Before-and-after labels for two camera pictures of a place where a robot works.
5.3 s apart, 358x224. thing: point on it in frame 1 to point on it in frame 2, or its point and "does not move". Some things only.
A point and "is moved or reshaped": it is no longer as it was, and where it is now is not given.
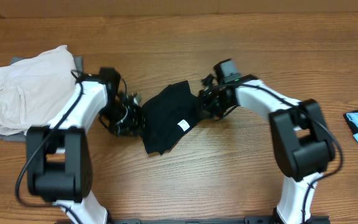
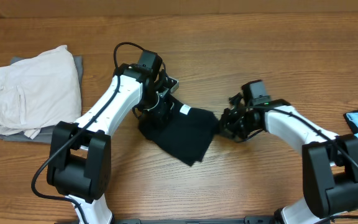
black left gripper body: (123, 119) to (156, 106)
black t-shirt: (167, 114) is moved or reshaped
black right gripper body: (215, 104) to (238, 126)
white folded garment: (25, 94) does not move
